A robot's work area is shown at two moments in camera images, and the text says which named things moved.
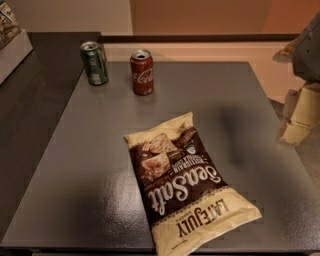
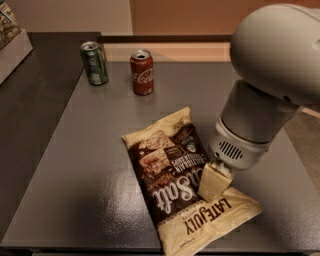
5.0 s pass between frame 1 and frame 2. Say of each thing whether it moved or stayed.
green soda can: stayed
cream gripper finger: moved
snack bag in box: stayed
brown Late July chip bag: moved
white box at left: stayed
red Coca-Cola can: stayed
